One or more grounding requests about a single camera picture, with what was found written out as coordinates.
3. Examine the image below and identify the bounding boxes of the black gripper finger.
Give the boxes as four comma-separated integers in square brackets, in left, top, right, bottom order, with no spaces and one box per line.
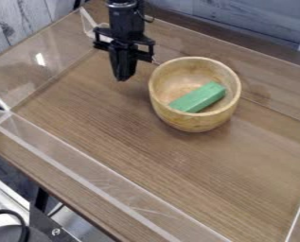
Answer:
[109,47,124,80]
[121,50,137,80]

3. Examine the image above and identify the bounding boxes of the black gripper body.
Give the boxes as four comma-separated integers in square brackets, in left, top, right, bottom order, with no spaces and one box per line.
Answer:
[95,3,156,62]

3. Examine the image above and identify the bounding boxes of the light wooden bowl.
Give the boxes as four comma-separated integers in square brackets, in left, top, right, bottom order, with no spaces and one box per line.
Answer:
[149,57,243,132]

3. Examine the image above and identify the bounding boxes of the green rectangular block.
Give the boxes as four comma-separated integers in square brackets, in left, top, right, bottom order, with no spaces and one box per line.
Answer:
[169,81,227,113]

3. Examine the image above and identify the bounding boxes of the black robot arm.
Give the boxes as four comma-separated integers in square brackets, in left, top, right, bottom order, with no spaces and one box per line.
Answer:
[93,0,156,81]

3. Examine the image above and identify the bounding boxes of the black table leg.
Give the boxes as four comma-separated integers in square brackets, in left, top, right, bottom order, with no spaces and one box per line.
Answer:
[36,188,50,213]

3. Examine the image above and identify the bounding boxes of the clear acrylic enclosure wall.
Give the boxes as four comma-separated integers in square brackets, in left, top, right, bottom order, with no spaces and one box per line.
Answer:
[0,1,300,242]

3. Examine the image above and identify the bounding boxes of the black metal bracket with screw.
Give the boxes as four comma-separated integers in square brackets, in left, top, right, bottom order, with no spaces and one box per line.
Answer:
[29,206,81,242]

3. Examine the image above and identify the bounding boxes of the black cable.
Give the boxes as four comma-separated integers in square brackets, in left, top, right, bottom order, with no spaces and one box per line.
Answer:
[0,209,32,242]

